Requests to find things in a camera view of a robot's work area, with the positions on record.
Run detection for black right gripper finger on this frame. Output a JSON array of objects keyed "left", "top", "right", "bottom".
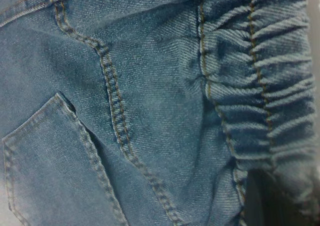
[{"left": 246, "top": 170, "right": 278, "bottom": 226}]

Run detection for blue denim shorts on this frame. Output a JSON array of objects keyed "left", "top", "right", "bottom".
[{"left": 0, "top": 0, "right": 320, "bottom": 226}]

